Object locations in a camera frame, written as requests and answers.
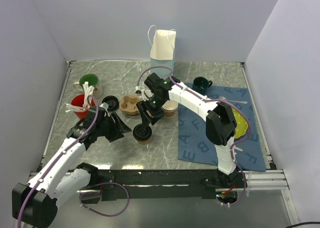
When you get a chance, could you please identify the stacked brown paper cups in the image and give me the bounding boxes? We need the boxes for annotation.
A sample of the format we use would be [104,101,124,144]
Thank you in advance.
[161,100,178,118]

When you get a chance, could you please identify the green polka dot plate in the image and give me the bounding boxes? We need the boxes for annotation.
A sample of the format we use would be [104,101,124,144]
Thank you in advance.
[232,108,249,139]

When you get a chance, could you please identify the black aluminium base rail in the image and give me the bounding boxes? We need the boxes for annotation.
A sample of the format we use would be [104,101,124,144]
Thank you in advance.
[24,169,291,201]

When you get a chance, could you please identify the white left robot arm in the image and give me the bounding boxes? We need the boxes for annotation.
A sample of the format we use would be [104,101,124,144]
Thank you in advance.
[11,106,131,228]

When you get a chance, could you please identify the white mug green inside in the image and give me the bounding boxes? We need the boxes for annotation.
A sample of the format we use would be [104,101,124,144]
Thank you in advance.
[72,74,103,98]

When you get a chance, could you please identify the red cup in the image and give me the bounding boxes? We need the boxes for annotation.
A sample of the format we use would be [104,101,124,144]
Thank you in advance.
[69,94,96,119]

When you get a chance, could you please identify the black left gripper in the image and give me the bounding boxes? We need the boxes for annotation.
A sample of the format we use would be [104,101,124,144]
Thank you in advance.
[96,111,131,142]

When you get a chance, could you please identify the light blue paper bag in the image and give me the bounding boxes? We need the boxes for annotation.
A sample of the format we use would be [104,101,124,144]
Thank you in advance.
[147,25,177,79]

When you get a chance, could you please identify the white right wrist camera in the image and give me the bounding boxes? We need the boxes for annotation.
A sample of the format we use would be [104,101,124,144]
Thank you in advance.
[135,86,153,101]

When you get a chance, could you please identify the brown pulp cup carrier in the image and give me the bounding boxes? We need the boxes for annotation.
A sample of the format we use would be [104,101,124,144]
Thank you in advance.
[119,95,141,116]

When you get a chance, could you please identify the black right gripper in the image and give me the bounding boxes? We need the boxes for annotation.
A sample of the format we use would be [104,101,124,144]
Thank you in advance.
[136,95,168,129]

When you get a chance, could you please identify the silver spoon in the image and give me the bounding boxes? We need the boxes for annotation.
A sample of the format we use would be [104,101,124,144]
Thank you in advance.
[219,96,248,104]

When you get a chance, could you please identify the black coffee cup lid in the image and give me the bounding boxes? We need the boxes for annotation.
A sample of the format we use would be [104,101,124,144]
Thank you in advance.
[132,124,152,140]
[102,95,120,112]

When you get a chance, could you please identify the dark green mug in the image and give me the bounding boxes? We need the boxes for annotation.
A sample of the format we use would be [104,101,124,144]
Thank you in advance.
[192,77,213,95]

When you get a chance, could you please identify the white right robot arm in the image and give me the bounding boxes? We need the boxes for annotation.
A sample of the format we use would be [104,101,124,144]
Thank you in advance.
[134,73,239,188]

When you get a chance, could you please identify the white wrapped straws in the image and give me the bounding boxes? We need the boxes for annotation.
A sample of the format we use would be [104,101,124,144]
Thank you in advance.
[65,81,94,113]

